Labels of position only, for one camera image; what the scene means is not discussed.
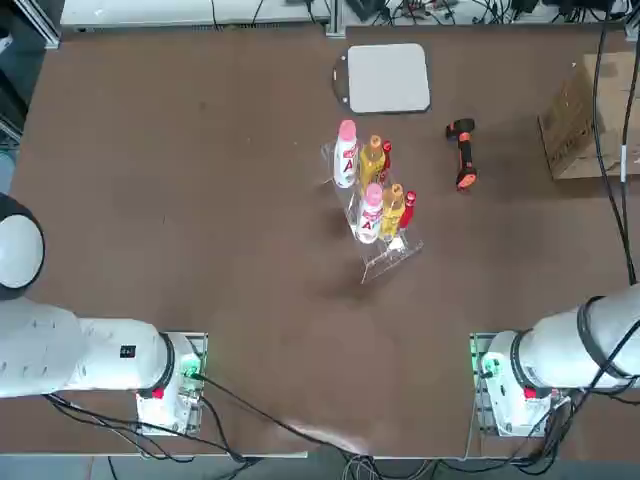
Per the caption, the brown cardboard box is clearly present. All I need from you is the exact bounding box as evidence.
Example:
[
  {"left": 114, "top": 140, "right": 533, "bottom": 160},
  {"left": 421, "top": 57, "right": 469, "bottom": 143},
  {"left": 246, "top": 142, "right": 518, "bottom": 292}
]
[{"left": 537, "top": 51, "right": 640, "bottom": 181}]

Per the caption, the white scale with black base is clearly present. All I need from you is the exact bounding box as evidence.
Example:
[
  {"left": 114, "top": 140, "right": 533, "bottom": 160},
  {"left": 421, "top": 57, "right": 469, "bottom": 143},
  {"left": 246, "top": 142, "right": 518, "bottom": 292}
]
[{"left": 331, "top": 42, "right": 433, "bottom": 116}]

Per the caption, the black orange barcode scanner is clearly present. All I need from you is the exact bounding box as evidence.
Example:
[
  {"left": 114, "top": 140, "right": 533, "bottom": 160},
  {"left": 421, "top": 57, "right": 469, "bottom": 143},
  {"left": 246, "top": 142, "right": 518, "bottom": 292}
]
[{"left": 445, "top": 118, "right": 478, "bottom": 192}]

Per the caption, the black base cable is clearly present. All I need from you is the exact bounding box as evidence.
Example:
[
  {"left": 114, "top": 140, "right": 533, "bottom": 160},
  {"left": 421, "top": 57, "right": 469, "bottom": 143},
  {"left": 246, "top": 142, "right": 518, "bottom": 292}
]
[{"left": 197, "top": 372, "right": 361, "bottom": 457}]

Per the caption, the yellow drink bottle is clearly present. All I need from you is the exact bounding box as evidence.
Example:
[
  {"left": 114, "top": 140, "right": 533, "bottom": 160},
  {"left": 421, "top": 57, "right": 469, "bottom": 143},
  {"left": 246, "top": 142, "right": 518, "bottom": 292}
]
[
  {"left": 379, "top": 183, "right": 405, "bottom": 241},
  {"left": 358, "top": 134, "right": 386, "bottom": 189}
]

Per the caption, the aluminium frame rail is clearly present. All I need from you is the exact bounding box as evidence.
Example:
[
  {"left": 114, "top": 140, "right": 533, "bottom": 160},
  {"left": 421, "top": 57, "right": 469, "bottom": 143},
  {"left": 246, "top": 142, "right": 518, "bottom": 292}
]
[{"left": 59, "top": 0, "right": 346, "bottom": 37}]

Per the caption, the clear acrylic shelf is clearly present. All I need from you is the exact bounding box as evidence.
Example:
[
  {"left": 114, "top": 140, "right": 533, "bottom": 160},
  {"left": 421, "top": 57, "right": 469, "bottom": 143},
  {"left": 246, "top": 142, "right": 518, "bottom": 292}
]
[{"left": 319, "top": 139, "right": 425, "bottom": 285}]

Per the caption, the white bottle with pink cap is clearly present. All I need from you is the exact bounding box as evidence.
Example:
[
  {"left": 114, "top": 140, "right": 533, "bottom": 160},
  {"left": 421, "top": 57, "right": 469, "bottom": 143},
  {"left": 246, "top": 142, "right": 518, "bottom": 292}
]
[
  {"left": 355, "top": 183, "right": 385, "bottom": 245},
  {"left": 333, "top": 119, "right": 362, "bottom": 190}
]

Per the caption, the aluminium frame profile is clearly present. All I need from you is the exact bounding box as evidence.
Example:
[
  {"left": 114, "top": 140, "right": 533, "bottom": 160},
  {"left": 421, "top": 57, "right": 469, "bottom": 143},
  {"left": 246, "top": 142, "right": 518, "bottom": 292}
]
[{"left": 7, "top": 0, "right": 62, "bottom": 51}]

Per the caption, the black power adapter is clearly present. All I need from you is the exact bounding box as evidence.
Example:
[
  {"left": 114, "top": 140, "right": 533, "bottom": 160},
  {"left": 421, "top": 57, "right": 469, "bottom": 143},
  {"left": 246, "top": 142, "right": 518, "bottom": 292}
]
[{"left": 347, "top": 0, "right": 389, "bottom": 22}]

